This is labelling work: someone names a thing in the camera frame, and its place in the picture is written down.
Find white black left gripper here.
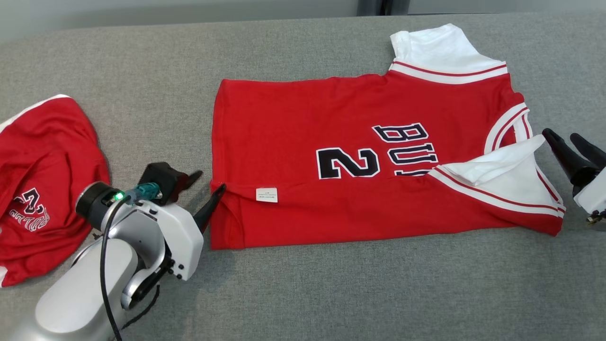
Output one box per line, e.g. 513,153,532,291
76,170,227,281

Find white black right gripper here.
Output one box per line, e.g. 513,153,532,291
542,128,606,224

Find red white basketball jersey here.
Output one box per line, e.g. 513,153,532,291
210,24,566,251

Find red white-striped shorts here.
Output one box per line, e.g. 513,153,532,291
0,94,110,288

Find teal cable connector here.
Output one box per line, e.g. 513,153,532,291
124,182,162,204

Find thin black braided cable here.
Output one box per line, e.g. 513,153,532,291
121,284,160,330

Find black camera cable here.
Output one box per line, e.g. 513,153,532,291
98,195,127,341

